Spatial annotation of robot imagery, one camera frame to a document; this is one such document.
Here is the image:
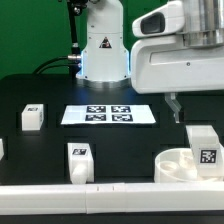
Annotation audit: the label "white sheet with four tags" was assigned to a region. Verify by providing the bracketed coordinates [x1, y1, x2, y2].
[61, 105, 156, 125]

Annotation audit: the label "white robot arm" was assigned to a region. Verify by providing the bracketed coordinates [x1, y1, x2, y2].
[76, 0, 224, 114]

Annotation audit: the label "black cables at base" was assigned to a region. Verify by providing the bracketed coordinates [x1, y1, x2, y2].
[31, 54, 83, 76]

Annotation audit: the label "white block at left edge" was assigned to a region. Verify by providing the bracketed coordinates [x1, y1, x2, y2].
[0, 138, 4, 160]

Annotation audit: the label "white round stool seat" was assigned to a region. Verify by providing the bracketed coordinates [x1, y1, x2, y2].
[154, 148, 223, 183]

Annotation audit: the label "white front rail wall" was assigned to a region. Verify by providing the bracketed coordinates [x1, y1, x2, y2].
[0, 182, 224, 215]

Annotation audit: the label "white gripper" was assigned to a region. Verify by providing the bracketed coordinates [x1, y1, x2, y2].
[130, 35, 224, 123]

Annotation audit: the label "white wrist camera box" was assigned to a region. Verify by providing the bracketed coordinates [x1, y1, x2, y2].
[132, 0, 185, 38]

